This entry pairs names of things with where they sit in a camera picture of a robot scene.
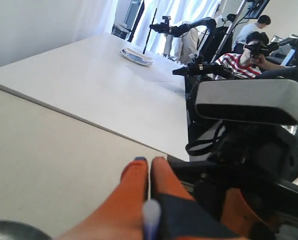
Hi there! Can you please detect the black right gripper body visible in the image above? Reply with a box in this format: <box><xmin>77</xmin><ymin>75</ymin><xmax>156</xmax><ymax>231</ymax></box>
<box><xmin>171</xmin><ymin>121</ymin><xmax>298</xmax><ymax>227</ymax></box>

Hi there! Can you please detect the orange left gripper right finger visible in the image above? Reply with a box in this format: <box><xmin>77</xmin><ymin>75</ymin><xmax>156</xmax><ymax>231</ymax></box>
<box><xmin>150</xmin><ymin>156</ymin><xmax>242</xmax><ymax>240</ymax></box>

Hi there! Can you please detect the translucent white plastic straw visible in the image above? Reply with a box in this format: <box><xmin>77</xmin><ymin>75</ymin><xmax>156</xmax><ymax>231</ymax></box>
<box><xmin>142</xmin><ymin>199</ymin><xmax>161</xmax><ymax>240</ymax></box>

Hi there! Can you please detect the near black robot arm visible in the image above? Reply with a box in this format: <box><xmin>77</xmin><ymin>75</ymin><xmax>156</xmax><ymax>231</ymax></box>
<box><xmin>172</xmin><ymin>62</ymin><xmax>234</xmax><ymax>79</ymax></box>

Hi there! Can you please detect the person in striped shirt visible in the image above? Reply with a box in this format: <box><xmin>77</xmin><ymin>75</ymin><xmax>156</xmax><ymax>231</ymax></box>
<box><xmin>215</xmin><ymin>31</ymin><xmax>285</xmax><ymax>79</ymax></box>

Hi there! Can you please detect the round silver metal plate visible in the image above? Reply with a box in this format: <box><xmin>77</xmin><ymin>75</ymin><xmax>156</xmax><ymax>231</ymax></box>
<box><xmin>0</xmin><ymin>220</ymin><xmax>51</xmax><ymax>240</ymax></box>

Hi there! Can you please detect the blue patterned plate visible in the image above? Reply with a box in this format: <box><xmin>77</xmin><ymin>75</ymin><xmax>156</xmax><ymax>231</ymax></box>
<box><xmin>120</xmin><ymin>48</ymin><xmax>154</xmax><ymax>67</ymax></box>

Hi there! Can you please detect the white neighbouring table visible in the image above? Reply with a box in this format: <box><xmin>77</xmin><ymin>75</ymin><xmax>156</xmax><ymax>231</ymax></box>
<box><xmin>0</xmin><ymin>33</ymin><xmax>189</xmax><ymax>161</ymax></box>

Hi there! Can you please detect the person in grey shirt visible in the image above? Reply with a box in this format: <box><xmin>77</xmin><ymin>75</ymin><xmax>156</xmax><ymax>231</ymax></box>
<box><xmin>232</xmin><ymin>15</ymin><xmax>271</xmax><ymax>54</ymax></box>

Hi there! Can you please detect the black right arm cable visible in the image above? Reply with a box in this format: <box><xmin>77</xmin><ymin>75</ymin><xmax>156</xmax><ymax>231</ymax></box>
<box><xmin>185</xmin><ymin>122</ymin><xmax>227</xmax><ymax>157</ymax></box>

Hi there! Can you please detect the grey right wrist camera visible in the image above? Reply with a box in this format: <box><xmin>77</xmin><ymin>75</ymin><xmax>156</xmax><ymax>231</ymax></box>
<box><xmin>195</xmin><ymin>79</ymin><xmax>298</xmax><ymax>126</ymax></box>

